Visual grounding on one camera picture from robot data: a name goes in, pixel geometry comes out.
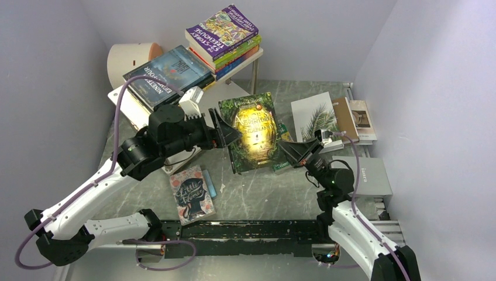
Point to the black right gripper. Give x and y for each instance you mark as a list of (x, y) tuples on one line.
[(301, 154)]

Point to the dark green garden book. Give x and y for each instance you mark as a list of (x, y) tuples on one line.
[(255, 118)]

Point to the light blue glue stick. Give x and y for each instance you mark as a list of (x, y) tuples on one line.
[(209, 184)]

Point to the blue orange book in stack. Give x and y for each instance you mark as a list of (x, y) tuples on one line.
[(229, 67)]

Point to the white magazine with photo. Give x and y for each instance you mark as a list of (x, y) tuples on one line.
[(363, 122)]

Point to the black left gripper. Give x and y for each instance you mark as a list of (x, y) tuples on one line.
[(219, 137)]

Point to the white tape roll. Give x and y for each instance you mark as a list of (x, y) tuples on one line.
[(122, 58)]

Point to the grey laptop box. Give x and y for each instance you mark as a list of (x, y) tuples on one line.
[(373, 176)]

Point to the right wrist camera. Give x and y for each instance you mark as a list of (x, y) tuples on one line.
[(327, 138)]

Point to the purple treehouse book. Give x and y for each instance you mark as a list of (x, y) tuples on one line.
[(221, 33)]

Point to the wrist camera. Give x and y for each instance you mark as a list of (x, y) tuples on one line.
[(327, 138), (189, 102)]

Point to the green 104-storey treehouse book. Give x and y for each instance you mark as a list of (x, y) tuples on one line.
[(285, 136)]

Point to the floral Little Women book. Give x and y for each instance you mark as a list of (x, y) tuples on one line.
[(191, 194)]

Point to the white two-tier shelf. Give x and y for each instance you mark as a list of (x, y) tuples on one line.
[(222, 89)]

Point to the green treehouse book in stack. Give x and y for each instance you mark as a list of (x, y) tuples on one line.
[(236, 53)]

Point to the blue Nineteen Eighty-Four book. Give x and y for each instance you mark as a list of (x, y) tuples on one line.
[(178, 63)]

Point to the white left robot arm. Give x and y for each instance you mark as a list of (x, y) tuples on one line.
[(66, 231)]

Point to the brown cover book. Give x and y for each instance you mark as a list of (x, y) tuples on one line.
[(344, 118)]

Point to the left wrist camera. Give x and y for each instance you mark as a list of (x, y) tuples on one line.
[(189, 102)]

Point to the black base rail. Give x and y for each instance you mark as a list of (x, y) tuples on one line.
[(298, 238)]

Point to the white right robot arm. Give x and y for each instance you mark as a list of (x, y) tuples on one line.
[(378, 257)]

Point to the white palm leaf book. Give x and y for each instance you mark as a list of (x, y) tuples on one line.
[(312, 114)]

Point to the black Moon and Sixpence book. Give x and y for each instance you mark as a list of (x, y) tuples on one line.
[(153, 95)]

